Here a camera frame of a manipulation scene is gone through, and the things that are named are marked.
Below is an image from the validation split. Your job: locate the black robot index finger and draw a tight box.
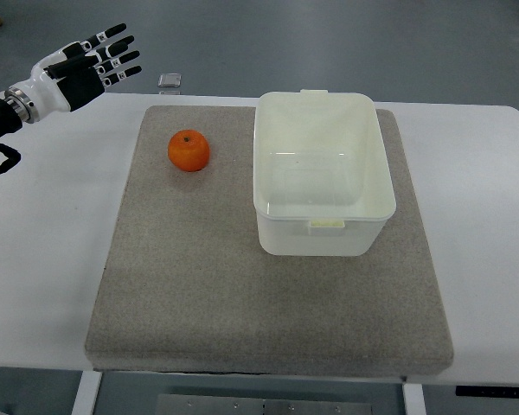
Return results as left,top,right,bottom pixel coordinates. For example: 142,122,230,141
82,23,126,48

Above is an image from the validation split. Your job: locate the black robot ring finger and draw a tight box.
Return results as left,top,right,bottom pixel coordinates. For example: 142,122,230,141
94,50,140,73

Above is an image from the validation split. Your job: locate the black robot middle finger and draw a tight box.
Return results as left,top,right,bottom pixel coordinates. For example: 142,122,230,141
90,35,135,60

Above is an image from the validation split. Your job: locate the white table leg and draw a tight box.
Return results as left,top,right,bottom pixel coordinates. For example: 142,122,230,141
402,383,426,415
71,371,102,415

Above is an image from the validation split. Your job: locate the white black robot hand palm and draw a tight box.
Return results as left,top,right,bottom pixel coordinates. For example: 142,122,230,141
6,42,105,123

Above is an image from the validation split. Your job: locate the orange fruit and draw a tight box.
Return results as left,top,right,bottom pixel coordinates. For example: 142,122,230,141
167,130,210,172

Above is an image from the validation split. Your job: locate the grey metal base plate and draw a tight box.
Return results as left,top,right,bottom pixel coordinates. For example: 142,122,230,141
155,394,373,415

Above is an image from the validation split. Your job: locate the grey felt mat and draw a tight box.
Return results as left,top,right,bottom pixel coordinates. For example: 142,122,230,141
85,105,453,377

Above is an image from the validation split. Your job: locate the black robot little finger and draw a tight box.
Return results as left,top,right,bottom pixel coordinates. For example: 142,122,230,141
100,66,142,86

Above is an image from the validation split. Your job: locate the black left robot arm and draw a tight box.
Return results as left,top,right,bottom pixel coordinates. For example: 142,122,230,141
0,23,141,175

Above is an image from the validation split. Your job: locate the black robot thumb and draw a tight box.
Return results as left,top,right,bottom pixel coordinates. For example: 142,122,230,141
45,56,97,79

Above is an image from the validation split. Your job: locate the white plastic box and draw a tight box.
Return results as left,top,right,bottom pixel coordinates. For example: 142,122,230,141
253,90,396,257

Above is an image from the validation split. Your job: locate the small clear plastic tray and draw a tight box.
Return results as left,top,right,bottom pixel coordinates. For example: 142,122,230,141
157,73,182,88

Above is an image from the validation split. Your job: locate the white left table leg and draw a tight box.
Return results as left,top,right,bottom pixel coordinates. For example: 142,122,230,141
71,371,102,415

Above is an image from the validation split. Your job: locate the black table control panel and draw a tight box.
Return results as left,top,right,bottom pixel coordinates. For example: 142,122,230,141
455,386,519,399

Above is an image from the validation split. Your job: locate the white right table leg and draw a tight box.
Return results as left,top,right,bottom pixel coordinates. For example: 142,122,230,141
402,383,426,415

